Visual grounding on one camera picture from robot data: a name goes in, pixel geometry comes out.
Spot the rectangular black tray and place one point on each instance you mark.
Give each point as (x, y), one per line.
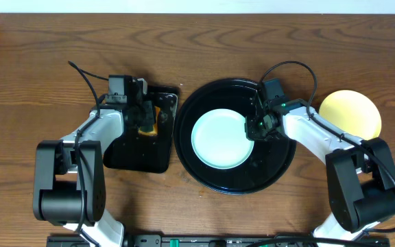
(136, 152)

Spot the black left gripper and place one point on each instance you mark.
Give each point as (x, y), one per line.
(147, 114)

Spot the light green plate top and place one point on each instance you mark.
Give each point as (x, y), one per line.
(219, 139)

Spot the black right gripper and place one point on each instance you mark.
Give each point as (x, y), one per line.
(251, 132)

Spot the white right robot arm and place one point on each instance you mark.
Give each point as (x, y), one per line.
(360, 174)

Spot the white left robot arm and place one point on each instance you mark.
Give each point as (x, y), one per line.
(69, 181)

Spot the black base unit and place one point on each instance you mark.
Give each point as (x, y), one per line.
(181, 241)

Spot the round black tray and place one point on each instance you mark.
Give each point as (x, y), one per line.
(268, 161)

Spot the orange green sponge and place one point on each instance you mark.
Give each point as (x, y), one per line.
(152, 130)

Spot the yellow plate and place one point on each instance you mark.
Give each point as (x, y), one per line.
(353, 113)

